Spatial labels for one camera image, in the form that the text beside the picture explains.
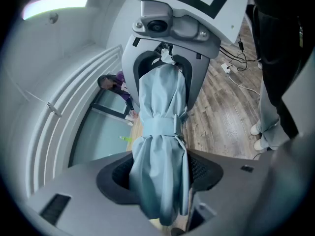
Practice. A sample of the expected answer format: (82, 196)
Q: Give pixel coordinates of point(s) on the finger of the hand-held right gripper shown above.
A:
(128, 65)

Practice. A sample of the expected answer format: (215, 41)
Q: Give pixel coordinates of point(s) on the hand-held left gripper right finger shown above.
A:
(233, 200)

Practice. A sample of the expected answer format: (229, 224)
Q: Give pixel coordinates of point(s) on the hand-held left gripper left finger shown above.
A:
(81, 205)

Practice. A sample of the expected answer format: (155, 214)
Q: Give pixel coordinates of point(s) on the light blue umbrella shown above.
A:
(160, 95)

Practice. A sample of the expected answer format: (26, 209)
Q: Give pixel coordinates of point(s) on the white power strip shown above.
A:
(225, 67)

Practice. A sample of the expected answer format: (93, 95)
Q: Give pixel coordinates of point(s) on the black framed window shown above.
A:
(108, 102)

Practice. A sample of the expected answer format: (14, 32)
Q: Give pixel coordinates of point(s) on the black power adapter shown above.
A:
(241, 45)

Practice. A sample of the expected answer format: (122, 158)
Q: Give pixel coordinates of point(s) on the white pipe run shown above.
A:
(73, 82)

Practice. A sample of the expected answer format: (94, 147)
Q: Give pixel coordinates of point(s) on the person's white shoe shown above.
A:
(254, 129)
(258, 145)

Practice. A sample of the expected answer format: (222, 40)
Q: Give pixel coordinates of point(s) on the frosted glass panel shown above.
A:
(98, 136)

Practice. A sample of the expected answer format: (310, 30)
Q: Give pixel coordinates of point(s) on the green drink bottle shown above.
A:
(125, 138)

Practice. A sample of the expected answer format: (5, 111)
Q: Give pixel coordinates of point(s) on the person's light grey trousers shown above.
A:
(268, 122)

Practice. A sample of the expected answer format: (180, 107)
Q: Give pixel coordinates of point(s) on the round smoke detector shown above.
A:
(53, 17)

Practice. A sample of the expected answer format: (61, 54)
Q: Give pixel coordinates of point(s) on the long fluorescent light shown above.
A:
(54, 7)

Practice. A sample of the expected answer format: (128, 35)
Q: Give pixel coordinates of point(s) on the white pipe bracket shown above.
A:
(54, 108)

